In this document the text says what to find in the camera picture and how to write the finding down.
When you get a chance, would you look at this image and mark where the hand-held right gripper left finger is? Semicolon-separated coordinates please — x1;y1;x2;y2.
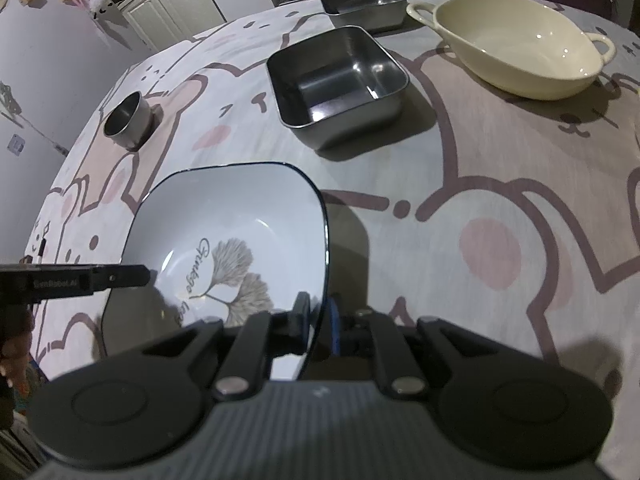
107;291;312;403

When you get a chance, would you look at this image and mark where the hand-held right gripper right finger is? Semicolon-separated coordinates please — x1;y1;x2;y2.
326;297;543;398

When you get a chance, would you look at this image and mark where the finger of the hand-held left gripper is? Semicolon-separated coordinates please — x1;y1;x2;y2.
91;265;150;294

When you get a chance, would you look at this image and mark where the white bowl with dark rim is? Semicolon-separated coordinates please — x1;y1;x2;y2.
101;161;331;381

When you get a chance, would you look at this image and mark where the small round steel cup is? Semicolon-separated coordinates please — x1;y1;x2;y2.
102;91;161;151

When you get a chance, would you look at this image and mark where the square steel container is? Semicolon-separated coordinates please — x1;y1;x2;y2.
266;25;410;151
317;0;408;31

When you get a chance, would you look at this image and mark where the cream oval dish with handles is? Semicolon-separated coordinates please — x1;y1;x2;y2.
406;0;617;101

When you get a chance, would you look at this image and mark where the person's left hand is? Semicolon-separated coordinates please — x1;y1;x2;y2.
0;327;32;391

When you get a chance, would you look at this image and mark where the bear printed tablecloth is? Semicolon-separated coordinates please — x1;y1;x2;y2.
22;0;640;480

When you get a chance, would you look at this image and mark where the white cabinet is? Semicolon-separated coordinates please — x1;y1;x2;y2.
117;0;226;53

